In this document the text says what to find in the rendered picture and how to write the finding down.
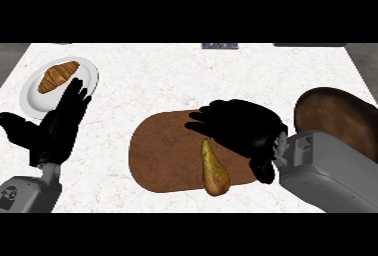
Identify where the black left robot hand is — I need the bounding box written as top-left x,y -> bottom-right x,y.
0,77 -> 93,168

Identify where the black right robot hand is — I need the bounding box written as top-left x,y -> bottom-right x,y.
183,98 -> 289,185

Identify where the yellow-brown pear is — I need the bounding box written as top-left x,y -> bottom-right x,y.
199,138 -> 232,197

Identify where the brown wooden cutting board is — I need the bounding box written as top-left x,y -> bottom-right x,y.
127,108 -> 260,194

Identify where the dark brown pan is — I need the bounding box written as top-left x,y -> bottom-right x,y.
292,86 -> 378,164

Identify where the white round plate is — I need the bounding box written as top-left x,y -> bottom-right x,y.
19,56 -> 100,120

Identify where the golden brown croissant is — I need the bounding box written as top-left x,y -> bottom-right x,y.
37,60 -> 81,95

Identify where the blue patterned box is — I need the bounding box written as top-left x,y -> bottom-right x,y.
201,42 -> 241,50

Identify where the dark grey flat appliance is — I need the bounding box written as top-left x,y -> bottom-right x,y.
273,42 -> 347,48

